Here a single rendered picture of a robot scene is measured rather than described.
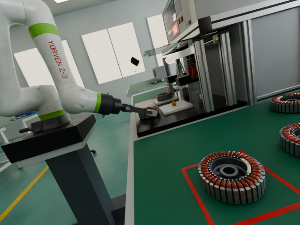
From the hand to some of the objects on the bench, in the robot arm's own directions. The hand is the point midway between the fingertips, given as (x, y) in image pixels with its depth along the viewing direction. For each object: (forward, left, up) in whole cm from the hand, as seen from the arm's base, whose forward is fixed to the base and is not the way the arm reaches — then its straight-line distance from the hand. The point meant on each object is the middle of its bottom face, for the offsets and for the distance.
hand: (148, 112), depth 80 cm
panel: (+41, +10, 0) cm, 42 cm away
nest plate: (+16, +24, 0) cm, 29 cm away
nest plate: (+15, 0, -2) cm, 15 cm away
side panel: (+53, -23, -5) cm, 58 cm away
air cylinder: (+29, -1, -1) cm, 29 cm away
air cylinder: (+30, +23, +1) cm, 38 cm away
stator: (0, 0, -2) cm, 2 cm away
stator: (+16, +24, +2) cm, 28 cm away
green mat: (+42, +75, +3) cm, 86 cm away
